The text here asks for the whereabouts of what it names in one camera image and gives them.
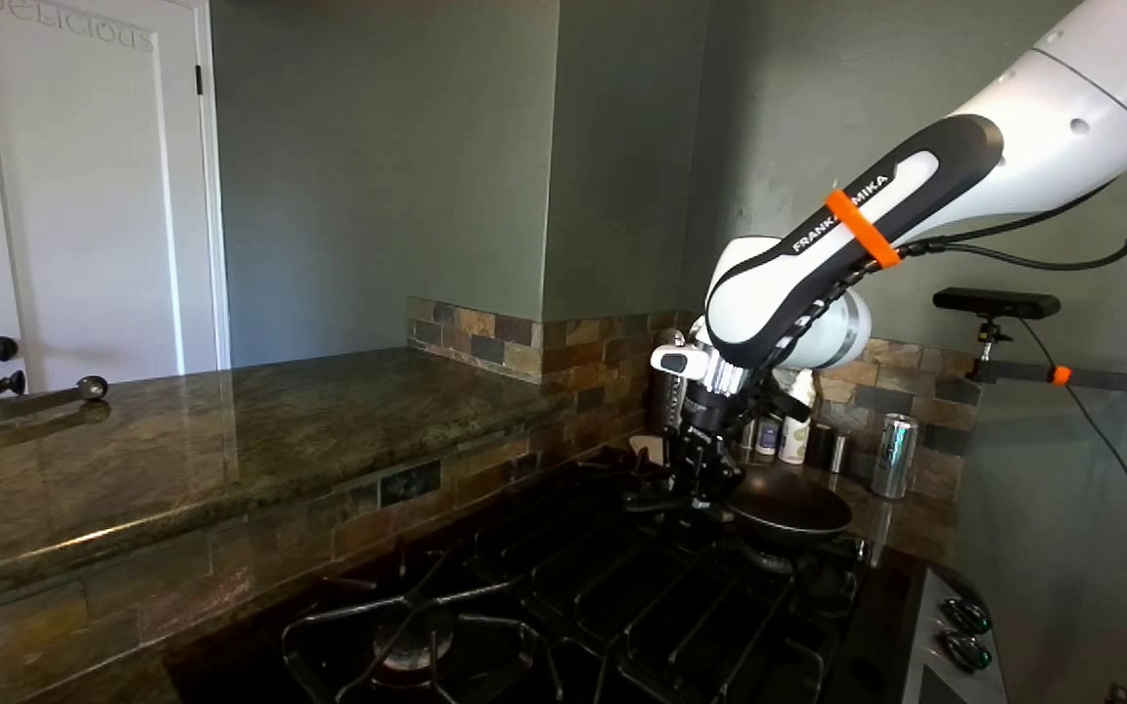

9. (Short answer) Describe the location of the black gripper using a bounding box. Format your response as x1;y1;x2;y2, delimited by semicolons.
663;371;758;510

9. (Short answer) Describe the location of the white plastic bottle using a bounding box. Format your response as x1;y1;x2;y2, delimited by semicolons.
773;367;820;474

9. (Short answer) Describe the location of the dark counter wall outlet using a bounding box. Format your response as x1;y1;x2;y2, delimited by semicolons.
374;456;445;514

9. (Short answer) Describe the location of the black gas stove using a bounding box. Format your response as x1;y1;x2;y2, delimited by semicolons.
170;445;1013;704

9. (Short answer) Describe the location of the stone tile backsplash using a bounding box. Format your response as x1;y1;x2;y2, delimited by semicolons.
406;295;987;506

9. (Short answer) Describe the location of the black bar camera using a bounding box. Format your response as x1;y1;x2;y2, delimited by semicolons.
926;281;1064;324

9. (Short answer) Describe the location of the white panel door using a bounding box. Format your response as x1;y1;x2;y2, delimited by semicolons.
0;0;236;394

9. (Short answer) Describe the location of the thin black camera cable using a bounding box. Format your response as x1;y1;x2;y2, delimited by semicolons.
1013;319;1127;595

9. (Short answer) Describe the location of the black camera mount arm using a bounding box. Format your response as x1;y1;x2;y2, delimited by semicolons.
964;319;1127;428

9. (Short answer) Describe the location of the small purple jar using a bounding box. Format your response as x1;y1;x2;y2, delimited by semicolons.
750;410;788;462

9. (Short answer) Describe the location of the orange strap on arm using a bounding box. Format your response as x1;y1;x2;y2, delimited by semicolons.
820;183;907;276

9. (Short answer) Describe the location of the silver drink can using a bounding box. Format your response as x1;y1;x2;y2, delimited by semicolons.
870;406;925;506

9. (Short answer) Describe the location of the black shaker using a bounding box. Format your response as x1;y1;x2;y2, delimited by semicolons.
807;420;852;478

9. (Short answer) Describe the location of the black stove knob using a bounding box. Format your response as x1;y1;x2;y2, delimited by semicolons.
940;591;997;638
937;632;997;676

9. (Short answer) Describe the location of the black frying pan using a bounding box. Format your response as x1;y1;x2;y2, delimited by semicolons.
717;462;856;549

